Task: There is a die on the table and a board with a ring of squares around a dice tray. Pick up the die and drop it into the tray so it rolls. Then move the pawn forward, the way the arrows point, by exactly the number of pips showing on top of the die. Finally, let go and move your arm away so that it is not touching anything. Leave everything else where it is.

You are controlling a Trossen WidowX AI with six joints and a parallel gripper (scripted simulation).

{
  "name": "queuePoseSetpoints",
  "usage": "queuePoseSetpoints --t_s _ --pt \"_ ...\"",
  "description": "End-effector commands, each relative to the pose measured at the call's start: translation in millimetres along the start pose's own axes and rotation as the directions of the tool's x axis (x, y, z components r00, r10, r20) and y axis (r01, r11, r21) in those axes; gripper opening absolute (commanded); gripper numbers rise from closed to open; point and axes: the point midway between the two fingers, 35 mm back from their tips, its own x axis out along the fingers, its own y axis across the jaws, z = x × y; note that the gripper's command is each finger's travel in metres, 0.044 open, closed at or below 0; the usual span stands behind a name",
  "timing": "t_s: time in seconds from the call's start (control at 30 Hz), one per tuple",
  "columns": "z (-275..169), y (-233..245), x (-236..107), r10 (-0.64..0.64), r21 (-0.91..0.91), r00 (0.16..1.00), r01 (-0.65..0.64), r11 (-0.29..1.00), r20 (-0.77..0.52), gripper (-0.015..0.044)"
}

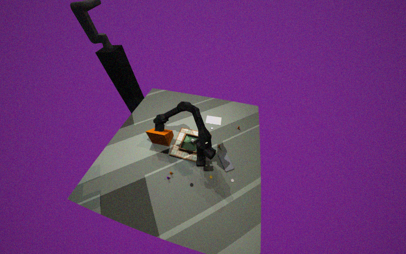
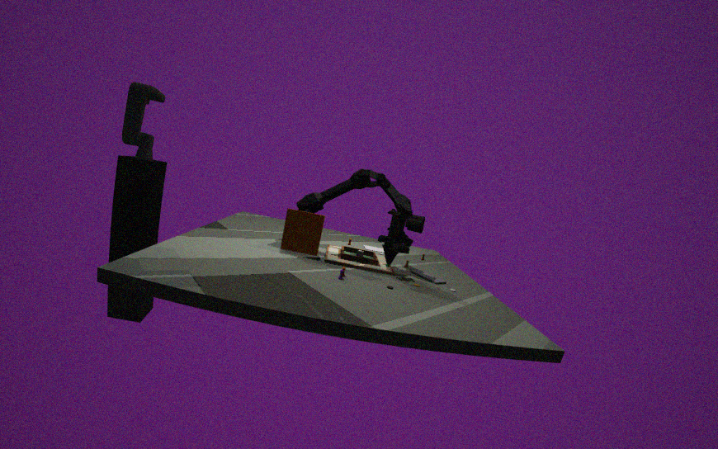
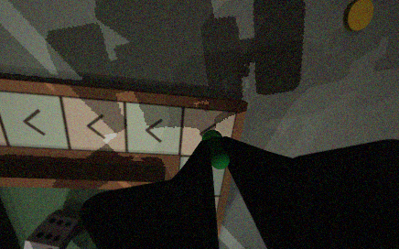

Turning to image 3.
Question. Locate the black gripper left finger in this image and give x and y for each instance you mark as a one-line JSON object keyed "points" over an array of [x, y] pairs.
{"points": [[186, 201]]}

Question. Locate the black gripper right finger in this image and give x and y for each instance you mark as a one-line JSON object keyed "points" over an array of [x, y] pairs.
{"points": [[279, 191]]}

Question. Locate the white die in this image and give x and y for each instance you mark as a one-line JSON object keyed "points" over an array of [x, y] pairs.
{"points": [[55, 232]]}

